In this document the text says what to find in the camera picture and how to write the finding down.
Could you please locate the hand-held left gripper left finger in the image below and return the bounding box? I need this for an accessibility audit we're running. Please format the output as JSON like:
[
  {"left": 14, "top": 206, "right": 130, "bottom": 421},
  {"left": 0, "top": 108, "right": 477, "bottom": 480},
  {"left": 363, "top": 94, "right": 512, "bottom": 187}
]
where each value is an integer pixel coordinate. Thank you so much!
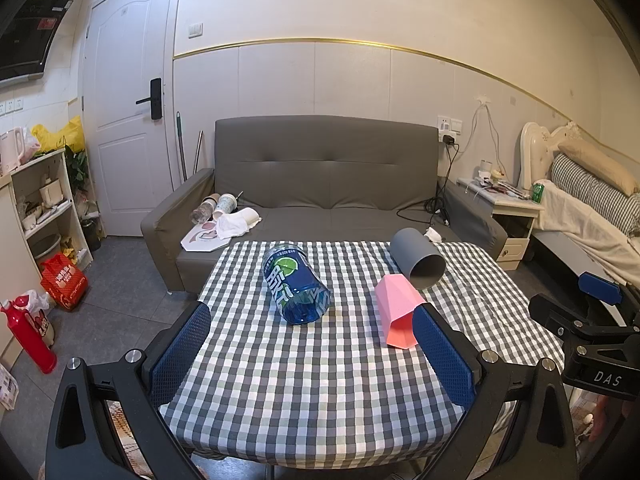
[{"left": 45, "top": 301, "right": 213, "bottom": 480}]

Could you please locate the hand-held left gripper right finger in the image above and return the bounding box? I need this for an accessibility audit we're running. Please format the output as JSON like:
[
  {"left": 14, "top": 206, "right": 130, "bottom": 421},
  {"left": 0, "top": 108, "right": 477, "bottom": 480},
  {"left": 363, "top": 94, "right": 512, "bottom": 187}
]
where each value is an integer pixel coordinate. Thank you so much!
[{"left": 412, "top": 304, "right": 581, "bottom": 480}]

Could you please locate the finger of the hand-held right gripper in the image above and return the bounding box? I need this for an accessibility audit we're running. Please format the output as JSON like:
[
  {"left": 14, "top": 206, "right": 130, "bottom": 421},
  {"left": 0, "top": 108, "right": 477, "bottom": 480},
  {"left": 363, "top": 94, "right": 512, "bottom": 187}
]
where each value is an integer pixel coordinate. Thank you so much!
[
  {"left": 528, "top": 294, "right": 584, "bottom": 334},
  {"left": 579, "top": 271, "right": 640, "bottom": 312}
]

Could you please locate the pink faceted cup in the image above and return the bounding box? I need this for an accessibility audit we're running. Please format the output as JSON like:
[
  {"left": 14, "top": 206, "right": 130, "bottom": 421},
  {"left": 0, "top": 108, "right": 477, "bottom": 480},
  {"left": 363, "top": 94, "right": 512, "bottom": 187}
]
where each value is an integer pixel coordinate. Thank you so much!
[{"left": 375, "top": 273, "right": 427, "bottom": 349}]

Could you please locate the grey cup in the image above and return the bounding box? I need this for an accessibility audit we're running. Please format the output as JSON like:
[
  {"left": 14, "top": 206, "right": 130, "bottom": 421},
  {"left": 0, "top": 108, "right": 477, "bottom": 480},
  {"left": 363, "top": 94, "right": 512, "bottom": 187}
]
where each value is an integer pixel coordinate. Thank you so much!
[{"left": 390, "top": 228, "right": 446, "bottom": 290}]

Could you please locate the blue transparent cup green label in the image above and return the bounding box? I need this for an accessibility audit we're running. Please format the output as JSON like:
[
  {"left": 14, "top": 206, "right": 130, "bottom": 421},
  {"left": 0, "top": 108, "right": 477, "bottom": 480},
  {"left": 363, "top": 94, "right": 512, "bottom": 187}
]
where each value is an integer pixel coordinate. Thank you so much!
[{"left": 262, "top": 243, "right": 332, "bottom": 325}]

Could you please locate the white paper cup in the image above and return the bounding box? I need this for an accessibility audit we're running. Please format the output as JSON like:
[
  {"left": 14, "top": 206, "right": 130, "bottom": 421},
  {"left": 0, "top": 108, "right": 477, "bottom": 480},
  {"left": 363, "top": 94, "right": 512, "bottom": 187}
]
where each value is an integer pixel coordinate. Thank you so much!
[{"left": 235, "top": 206, "right": 264, "bottom": 229}]

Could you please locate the person's right hand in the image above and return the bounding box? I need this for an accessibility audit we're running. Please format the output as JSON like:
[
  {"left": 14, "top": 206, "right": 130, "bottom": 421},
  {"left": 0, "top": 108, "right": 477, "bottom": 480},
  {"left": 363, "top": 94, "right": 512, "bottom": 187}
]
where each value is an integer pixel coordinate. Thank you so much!
[{"left": 585, "top": 394, "right": 640, "bottom": 443}]

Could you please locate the bed with pillows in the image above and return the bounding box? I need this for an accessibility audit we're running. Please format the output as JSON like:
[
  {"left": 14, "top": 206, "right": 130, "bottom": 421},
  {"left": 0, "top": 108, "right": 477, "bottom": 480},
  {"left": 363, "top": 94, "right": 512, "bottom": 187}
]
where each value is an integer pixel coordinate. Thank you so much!
[{"left": 532, "top": 179, "right": 640, "bottom": 287}]

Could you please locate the grey checked pillow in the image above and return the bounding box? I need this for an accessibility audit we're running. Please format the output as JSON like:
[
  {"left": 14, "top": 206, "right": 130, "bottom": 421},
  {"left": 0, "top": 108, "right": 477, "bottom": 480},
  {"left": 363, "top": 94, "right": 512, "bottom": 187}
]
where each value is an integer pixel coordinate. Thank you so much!
[{"left": 549, "top": 153, "right": 640, "bottom": 239}]

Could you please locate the white nightstand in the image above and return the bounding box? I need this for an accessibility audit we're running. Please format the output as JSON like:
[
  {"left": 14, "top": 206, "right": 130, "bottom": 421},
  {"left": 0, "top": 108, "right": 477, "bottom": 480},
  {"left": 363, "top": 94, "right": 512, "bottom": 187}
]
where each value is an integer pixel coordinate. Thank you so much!
[{"left": 456, "top": 177, "right": 545, "bottom": 264}]

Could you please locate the white pink octagonal board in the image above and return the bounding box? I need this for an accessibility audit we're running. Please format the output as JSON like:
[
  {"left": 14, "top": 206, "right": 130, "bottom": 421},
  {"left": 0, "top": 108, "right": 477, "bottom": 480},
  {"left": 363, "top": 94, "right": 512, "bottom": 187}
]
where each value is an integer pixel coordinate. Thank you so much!
[{"left": 180, "top": 220, "right": 231, "bottom": 254}]

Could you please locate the beige pillow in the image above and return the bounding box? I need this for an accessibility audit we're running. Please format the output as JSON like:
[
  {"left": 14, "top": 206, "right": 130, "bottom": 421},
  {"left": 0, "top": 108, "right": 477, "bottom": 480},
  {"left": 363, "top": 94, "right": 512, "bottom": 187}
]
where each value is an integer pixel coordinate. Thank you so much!
[{"left": 557, "top": 137, "right": 640, "bottom": 196}]

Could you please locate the grey white checkered tablecloth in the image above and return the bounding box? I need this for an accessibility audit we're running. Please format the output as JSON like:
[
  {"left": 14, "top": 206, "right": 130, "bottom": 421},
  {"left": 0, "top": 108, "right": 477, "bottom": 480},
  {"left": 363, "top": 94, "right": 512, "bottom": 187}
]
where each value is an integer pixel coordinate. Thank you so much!
[{"left": 159, "top": 240, "right": 566, "bottom": 461}]

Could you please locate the red shopping bag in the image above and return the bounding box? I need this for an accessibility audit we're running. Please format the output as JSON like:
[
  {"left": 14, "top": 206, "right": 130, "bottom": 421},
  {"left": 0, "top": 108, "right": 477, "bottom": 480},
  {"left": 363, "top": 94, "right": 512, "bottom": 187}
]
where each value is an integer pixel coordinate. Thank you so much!
[{"left": 40, "top": 253, "right": 90, "bottom": 311}]

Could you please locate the white crumpled cloth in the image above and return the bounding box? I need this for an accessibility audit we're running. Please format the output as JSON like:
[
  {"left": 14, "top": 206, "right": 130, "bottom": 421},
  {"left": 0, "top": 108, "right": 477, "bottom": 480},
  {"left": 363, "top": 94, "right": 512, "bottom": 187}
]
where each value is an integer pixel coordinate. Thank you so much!
[{"left": 215, "top": 212, "right": 252, "bottom": 240}]

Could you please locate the clear plastic bottle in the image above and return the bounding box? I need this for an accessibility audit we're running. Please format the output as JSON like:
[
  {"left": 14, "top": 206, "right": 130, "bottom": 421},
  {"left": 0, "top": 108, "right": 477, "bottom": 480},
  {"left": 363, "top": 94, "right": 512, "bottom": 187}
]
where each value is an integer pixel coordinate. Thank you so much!
[{"left": 189, "top": 199, "right": 216, "bottom": 225}]

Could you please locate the red fire extinguisher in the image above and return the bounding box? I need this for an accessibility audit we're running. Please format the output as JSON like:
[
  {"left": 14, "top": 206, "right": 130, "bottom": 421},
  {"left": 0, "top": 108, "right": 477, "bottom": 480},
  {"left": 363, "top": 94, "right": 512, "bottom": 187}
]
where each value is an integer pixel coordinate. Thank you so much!
[{"left": 0, "top": 296, "right": 58, "bottom": 375}]

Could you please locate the black waste bin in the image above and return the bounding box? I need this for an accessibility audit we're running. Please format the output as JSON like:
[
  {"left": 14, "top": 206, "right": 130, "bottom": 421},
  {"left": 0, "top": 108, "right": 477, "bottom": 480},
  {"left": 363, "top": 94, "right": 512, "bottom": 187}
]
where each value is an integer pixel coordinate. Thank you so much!
[{"left": 80, "top": 217, "right": 104, "bottom": 252}]

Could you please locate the white plastic bag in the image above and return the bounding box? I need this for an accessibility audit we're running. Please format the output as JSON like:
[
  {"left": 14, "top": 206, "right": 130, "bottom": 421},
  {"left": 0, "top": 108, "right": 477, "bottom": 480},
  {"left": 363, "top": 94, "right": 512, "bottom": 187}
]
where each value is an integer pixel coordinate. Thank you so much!
[{"left": 20, "top": 289, "right": 51, "bottom": 312}]

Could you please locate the white bed headboard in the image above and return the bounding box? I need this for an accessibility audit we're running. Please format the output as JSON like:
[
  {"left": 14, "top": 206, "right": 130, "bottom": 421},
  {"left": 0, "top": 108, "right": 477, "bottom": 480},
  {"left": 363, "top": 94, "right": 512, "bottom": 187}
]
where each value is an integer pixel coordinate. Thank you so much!
[{"left": 517, "top": 120, "right": 584, "bottom": 191}]

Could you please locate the grey plastic basin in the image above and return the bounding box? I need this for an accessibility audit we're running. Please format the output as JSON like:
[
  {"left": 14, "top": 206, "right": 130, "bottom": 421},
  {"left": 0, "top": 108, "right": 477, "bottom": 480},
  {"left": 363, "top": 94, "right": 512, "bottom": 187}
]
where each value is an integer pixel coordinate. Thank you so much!
[{"left": 31, "top": 233, "right": 62, "bottom": 262}]

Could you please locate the white open shelf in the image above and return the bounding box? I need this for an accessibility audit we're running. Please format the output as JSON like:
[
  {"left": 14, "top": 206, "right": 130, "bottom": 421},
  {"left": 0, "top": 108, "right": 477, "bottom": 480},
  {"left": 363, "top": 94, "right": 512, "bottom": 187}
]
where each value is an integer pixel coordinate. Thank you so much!
[{"left": 10, "top": 148, "right": 94, "bottom": 282}]

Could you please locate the green potted plant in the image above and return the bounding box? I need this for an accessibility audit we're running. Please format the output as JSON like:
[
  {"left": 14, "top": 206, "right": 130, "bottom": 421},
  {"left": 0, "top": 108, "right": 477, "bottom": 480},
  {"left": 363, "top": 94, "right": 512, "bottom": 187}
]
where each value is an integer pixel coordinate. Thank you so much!
[{"left": 64, "top": 146, "right": 91, "bottom": 197}]

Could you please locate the grey sofa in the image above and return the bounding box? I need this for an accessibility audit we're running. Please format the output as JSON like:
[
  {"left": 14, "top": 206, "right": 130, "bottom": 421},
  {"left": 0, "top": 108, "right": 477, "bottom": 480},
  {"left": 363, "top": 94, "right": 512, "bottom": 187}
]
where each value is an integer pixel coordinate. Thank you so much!
[{"left": 141, "top": 116, "right": 508, "bottom": 295}]

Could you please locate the yellow plastic bag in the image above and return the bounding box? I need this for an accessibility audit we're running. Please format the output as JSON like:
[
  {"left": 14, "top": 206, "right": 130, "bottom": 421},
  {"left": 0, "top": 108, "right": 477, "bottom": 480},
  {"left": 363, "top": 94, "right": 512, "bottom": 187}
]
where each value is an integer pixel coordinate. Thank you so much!
[{"left": 32, "top": 115, "right": 84, "bottom": 154}]

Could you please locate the white door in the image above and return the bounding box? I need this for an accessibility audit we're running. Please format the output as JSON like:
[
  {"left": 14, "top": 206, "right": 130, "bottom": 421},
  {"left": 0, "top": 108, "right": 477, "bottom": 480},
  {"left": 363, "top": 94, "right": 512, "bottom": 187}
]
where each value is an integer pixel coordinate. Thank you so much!
[{"left": 80, "top": 0, "right": 182, "bottom": 238}]

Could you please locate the pink electric kettle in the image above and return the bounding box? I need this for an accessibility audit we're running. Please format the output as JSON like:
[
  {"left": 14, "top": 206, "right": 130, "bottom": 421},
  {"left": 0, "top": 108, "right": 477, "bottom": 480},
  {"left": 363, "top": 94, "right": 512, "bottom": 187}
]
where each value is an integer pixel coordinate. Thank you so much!
[{"left": 0, "top": 127, "right": 27, "bottom": 174}]

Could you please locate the black range hood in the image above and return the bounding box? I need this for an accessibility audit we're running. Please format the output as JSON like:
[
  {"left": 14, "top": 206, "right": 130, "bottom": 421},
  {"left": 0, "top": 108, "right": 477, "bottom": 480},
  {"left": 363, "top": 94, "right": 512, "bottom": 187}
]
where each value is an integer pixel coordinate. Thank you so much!
[{"left": 0, "top": 0, "right": 74, "bottom": 84}]

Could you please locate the black power cable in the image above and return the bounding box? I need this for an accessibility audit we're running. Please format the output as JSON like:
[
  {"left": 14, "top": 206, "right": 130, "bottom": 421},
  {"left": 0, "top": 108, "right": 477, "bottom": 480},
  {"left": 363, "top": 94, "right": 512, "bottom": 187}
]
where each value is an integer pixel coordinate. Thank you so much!
[{"left": 397, "top": 143, "right": 460, "bottom": 227}]

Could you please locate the white cable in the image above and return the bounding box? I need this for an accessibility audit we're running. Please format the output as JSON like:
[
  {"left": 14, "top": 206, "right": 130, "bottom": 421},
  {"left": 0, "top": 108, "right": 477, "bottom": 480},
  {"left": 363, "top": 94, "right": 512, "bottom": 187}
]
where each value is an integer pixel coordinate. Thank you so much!
[{"left": 459, "top": 99, "right": 502, "bottom": 173}]

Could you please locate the green mop handle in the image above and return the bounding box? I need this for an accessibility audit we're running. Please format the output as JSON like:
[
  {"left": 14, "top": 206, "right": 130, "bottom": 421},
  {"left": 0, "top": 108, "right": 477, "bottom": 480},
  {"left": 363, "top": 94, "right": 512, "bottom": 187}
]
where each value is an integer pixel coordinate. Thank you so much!
[{"left": 175, "top": 111, "right": 189, "bottom": 183}]

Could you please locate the black door lock handle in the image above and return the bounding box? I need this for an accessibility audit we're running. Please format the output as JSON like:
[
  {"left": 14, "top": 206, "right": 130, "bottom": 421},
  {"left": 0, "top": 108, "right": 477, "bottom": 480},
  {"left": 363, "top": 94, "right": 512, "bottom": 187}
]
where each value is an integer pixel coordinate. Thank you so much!
[{"left": 136, "top": 78, "right": 163, "bottom": 121}]

